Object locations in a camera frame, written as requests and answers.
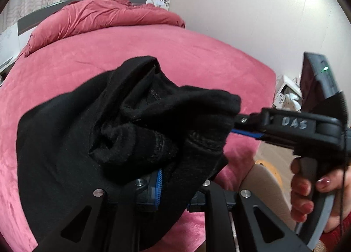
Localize red duvet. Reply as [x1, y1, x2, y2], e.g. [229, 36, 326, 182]
[18, 0, 186, 59]

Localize yellow round stool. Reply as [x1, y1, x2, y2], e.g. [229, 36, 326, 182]
[255, 159, 283, 187]

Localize white printed pillow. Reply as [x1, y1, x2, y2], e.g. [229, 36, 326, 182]
[146, 0, 171, 11]

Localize white bedside table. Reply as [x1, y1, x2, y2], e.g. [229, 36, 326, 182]
[0, 25, 20, 78]

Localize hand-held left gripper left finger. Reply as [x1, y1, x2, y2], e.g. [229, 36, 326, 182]
[36, 168, 164, 252]

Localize white appliance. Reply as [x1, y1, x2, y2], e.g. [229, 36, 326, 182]
[274, 74, 304, 112]

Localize person's right hand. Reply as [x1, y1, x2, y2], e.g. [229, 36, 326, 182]
[290, 156, 351, 234]

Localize person's right forearm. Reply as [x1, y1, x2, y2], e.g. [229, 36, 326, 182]
[315, 225, 351, 252]

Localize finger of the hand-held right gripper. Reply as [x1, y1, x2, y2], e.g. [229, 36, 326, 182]
[232, 113, 264, 140]

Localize dark grey headboard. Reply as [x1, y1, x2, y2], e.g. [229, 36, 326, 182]
[17, 0, 149, 36]

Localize pink bed sheet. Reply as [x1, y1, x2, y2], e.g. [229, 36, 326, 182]
[0, 24, 277, 252]

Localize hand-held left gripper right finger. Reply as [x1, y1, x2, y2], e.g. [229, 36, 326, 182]
[186, 181, 312, 252]

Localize black pants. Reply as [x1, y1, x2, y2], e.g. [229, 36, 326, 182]
[16, 55, 242, 251]

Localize person's leg in beige trousers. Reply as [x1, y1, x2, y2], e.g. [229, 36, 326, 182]
[238, 163, 297, 231]

